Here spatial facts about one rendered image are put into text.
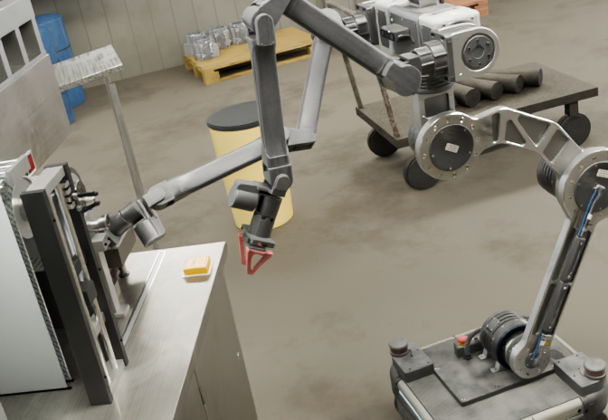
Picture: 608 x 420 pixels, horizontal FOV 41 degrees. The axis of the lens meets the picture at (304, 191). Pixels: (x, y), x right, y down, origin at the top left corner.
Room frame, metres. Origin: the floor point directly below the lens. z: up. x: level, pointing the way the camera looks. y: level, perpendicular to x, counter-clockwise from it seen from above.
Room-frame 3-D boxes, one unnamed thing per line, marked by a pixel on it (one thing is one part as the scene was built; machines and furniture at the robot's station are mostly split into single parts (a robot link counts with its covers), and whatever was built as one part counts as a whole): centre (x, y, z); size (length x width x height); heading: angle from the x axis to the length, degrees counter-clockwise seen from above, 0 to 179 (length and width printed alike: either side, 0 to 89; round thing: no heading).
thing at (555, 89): (4.69, -1.07, 0.53); 1.42 x 0.79 x 1.07; 105
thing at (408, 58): (1.91, -0.29, 1.43); 0.10 x 0.05 x 0.09; 104
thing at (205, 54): (7.98, 0.26, 0.18); 1.26 x 0.90 x 0.35; 104
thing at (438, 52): (1.94, -0.37, 1.45); 0.09 x 0.08 x 0.12; 14
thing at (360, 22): (2.42, -0.24, 1.45); 0.09 x 0.08 x 0.12; 14
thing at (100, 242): (1.94, 0.56, 1.05); 0.06 x 0.05 x 0.31; 83
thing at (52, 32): (7.34, 2.19, 0.42); 1.19 x 0.70 x 0.84; 14
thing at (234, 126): (4.29, 0.26, 0.33); 0.41 x 0.41 x 0.65
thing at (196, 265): (2.11, 0.35, 0.91); 0.07 x 0.07 x 0.02; 83
